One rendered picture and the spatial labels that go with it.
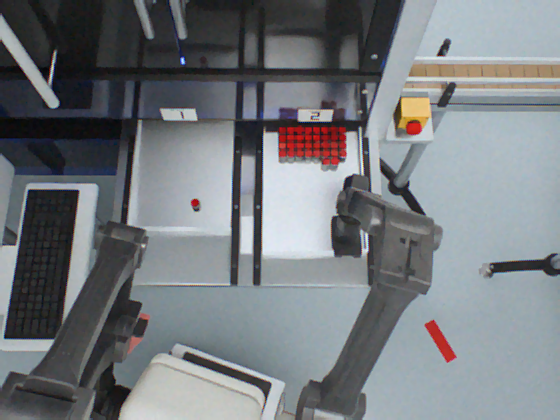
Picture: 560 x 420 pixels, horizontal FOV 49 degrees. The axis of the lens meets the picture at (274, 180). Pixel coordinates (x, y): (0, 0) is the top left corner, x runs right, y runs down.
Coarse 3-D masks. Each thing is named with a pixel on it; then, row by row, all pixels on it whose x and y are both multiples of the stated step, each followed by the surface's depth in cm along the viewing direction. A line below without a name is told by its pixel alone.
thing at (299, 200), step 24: (264, 144) 162; (360, 144) 162; (264, 168) 160; (288, 168) 163; (312, 168) 163; (360, 168) 161; (264, 192) 158; (288, 192) 160; (312, 192) 160; (336, 192) 160; (264, 216) 157; (288, 216) 158; (312, 216) 158; (264, 240) 155; (288, 240) 156; (312, 240) 156
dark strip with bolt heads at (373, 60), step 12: (384, 0) 112; (396, 0) 112; (384, 12) 115; (396, 12) 115; (372, 24) 119; (384, 24) 119; (372, 36) 122; (384, 36) 122; (372, 48) 126; (384, 48) 126; (372, 60) 131; (360, 72) 135; (372, 72) 135
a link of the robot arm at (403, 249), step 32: (384, 224) 88; (416, 224) 89; (384, 256) 85; (416, 256) 86; (384, 288) 86; (416, 288) 85; (384, 320) 89; (352, 352) 94; (320, 384) 105; (352, 384) 98; (352, 416) 103
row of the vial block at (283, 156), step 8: (280, 152) 160; (288, 152) 160; (296, 152) 160; (304, 152) 160; (320, 152) 160; (328, 152) 160; (336, 152) 160; (344, 152) 160; (280, 160) 161; (288, 160) 162; (296, 160) 162; (304, 160) 162; (312, 160) 162; (320, 160) 163; (344, 160) 162
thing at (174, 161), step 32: (160, 128) 167; (192, 128) 167; (224, 128) 167; (160, 160) 164; (192, 160) 164; (224, 160) 164; (160, 192) 160; (192, 192) 160; (224, 192) 160; (128, 224) 154; (160, 224) 157; (192, 224) 157; (224, 224) 157
